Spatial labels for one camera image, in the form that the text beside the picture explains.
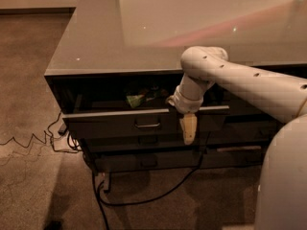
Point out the grey drawer cabinet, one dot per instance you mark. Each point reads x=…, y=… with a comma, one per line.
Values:
x=112, y=47

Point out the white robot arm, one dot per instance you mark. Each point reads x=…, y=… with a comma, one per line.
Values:
x=282, y=192

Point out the green snack bag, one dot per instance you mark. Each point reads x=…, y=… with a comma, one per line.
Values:
x=135, y=99

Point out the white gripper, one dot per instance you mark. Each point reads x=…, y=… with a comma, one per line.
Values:
x=186, y=104

